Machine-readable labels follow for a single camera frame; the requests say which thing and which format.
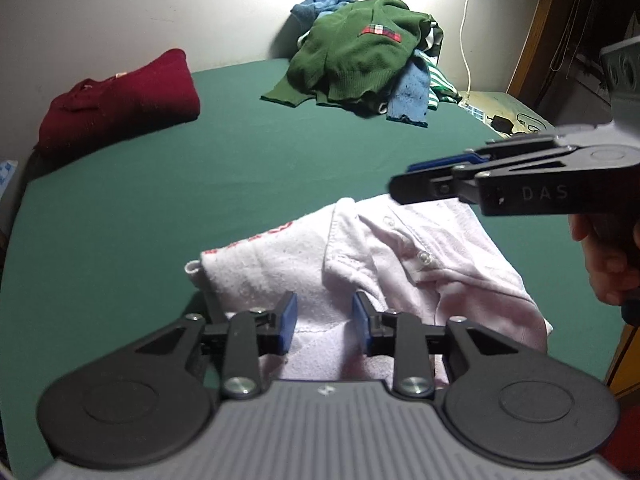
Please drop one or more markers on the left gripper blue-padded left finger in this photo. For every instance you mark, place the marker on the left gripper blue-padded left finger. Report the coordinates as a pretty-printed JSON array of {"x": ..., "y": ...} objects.
[{"x": 251, "y": 335}]

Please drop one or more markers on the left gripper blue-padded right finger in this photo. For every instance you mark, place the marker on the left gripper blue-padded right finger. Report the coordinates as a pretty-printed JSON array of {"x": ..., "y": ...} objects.
[{"x": 400, "y": 336}]

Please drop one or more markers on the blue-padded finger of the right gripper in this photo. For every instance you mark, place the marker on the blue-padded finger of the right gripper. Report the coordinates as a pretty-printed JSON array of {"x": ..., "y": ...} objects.
[
  {"x": 434, "y": 183},
  {"x": 449, "y": 162}
]

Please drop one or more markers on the white polo shirt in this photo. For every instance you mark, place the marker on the white polo shirt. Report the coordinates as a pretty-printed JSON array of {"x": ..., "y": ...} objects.
[{"x": 433, "y": 260}]

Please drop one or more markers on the person's right hand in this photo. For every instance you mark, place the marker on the person's right hand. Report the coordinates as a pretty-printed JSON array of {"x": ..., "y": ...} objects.
[{"x": 611, "y": 276}]

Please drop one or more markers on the white power strip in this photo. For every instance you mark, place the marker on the white power strip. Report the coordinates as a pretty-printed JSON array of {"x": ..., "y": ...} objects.
[{"x": 474, "y": 111}]

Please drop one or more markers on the black charger adapter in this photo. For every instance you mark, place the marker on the black charger adapter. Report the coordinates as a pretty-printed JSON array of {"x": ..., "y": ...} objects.
[{"x": 501, "y": 124}]

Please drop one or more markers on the green white striped shirt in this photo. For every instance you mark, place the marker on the green white striped shirt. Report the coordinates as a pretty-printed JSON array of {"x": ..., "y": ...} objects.
[{"x": 441, "y": 89}]

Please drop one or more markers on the blue knit garment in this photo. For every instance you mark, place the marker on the blue knit garment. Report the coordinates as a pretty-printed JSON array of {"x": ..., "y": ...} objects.
[{"x": 408, "y": 100}]

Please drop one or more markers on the dark green knit sweater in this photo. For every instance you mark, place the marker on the dark green knit sweater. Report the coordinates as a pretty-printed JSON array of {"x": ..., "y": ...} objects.
[{"x": 354, "y": 55}]

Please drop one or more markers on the folded dark red sweater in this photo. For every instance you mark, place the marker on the folded dark red sweater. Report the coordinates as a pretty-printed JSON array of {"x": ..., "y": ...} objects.
[{"x": 156, "y": 96}]

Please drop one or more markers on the blue white patterned cloth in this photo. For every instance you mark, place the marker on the blue white patterned cloth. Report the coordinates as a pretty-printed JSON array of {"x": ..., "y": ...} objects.
[{"x": 7, "y": 171}]

